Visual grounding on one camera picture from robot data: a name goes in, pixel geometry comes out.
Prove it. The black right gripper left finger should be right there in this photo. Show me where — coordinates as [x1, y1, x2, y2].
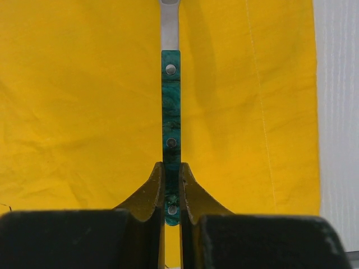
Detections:
[1, 162, 165, 268]

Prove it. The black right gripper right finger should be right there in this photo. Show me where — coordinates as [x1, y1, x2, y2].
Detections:
[179, 163, 351, 268]

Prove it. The yellow cartoon print cloth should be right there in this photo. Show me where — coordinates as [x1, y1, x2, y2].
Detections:
[0, 0, 322, 269]

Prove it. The spoon with teal handle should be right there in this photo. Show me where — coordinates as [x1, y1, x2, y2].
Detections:
[159, 1, 181, 226]

